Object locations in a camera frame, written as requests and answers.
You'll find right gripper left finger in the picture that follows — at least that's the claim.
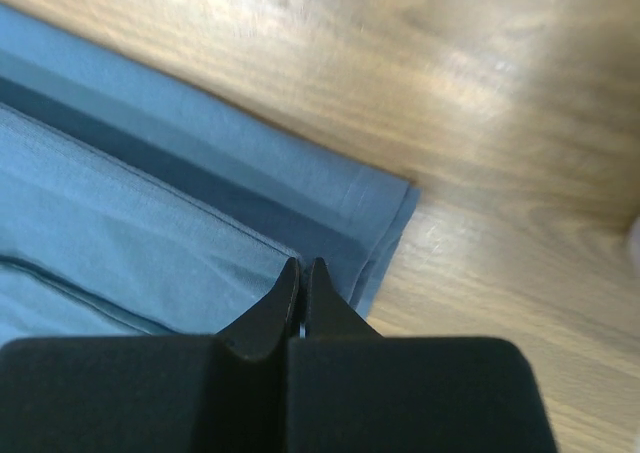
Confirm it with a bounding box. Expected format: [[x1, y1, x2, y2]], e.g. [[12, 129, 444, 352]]
[[1, 259, 300, 452]]

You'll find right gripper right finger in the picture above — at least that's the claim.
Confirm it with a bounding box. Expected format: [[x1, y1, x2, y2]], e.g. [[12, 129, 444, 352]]
[[287, 259, 557, 452]]

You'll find blue-grey t-shirt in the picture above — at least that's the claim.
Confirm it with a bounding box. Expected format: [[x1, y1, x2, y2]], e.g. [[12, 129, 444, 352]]
[[1, 6, 420, 342]]

